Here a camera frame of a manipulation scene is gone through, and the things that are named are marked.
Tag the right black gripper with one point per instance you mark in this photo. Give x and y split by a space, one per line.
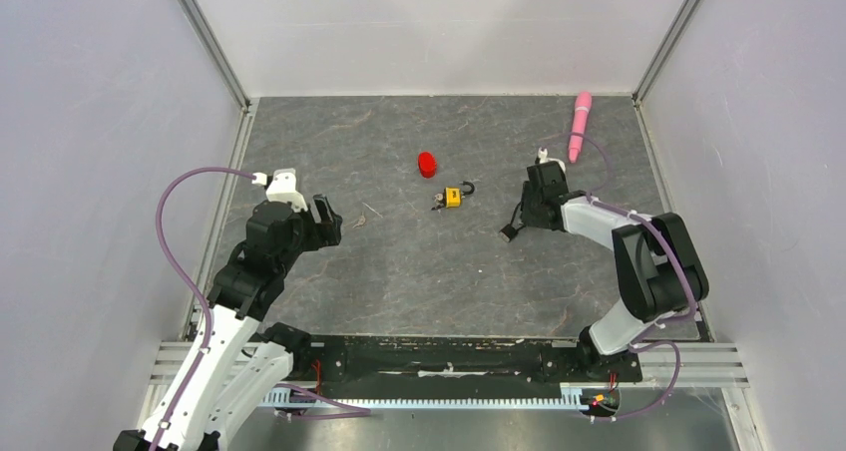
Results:
529 219

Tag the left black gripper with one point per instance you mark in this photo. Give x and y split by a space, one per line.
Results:
329 226

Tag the yellow black padlock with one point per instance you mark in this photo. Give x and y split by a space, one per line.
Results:
455 195

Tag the pink pen-shaped stick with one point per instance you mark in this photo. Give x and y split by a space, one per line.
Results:
582 107

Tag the metal key bunch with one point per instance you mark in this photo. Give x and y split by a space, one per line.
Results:
439 202

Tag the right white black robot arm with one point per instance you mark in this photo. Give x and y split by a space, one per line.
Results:
659 273

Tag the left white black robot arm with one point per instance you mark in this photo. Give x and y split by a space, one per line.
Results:
206 404

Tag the red cylindrical cap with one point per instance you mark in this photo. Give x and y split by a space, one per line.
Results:
427 165

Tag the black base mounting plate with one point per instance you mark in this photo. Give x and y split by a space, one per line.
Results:
427 367

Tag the white slotted cable duct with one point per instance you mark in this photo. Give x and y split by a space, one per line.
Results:
569 399

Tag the left aluminium frame rail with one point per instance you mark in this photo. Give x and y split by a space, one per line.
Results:
246 107

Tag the aluminium frame rail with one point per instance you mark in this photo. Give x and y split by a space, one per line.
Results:
657 101
246 107

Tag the right aluminium frame rail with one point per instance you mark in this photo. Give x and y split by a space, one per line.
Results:
657 101

